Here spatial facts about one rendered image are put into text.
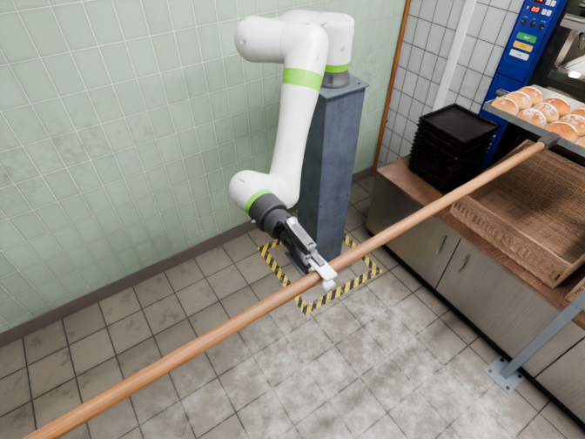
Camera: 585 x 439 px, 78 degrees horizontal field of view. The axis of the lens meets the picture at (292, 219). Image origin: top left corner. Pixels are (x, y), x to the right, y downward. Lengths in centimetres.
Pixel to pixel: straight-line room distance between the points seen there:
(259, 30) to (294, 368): 156
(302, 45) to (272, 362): 152
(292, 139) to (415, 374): 144
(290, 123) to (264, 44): 23
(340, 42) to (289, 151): 57
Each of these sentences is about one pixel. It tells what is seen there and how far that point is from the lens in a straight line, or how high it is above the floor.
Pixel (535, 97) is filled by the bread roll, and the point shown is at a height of 121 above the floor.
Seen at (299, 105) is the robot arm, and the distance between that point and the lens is 107.
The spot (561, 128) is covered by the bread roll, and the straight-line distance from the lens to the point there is 153.
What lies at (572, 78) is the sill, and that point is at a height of 117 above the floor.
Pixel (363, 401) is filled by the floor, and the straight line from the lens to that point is 198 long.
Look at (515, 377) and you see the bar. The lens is 228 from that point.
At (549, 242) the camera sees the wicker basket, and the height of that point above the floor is 59.
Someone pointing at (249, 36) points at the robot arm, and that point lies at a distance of 115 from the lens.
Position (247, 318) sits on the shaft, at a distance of 76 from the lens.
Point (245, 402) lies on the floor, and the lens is 197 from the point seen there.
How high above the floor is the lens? 186
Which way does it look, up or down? 45 degrees down
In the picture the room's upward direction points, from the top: straight up
